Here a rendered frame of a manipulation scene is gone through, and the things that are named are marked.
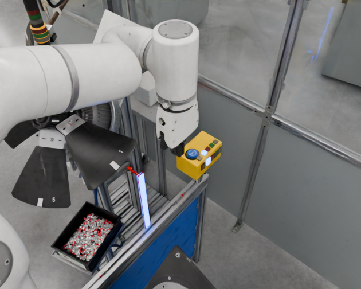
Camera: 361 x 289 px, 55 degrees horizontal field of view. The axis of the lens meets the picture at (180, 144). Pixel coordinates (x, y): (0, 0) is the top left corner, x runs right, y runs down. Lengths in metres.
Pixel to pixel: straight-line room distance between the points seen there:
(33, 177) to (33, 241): 1.12
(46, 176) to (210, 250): 1.24
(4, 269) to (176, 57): 0.41
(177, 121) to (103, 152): 0.52
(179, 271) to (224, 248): 1.33
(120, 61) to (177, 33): 0.15
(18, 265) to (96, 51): 0.28
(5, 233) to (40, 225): 2.12
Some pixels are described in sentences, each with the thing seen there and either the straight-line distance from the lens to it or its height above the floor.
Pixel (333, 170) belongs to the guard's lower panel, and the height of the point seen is 0.88.
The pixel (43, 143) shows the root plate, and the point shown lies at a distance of 1.38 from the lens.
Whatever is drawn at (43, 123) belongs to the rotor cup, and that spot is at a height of 1.20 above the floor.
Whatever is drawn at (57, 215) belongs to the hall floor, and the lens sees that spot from 2.53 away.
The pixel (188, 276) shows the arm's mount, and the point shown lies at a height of 1.16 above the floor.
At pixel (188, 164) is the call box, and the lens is 1.29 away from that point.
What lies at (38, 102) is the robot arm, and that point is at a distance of 0.44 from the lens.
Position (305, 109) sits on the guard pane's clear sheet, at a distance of 1.52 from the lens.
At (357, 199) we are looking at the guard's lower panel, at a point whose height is 0.79.
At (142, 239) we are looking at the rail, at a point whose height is 0.86.
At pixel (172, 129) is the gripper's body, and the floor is 1.54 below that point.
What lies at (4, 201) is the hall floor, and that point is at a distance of 2.74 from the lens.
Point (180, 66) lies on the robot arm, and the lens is 0.63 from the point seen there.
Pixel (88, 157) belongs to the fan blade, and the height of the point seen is 1.17.
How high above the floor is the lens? 2.06
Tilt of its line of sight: 48 degrees down
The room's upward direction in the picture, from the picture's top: straight up
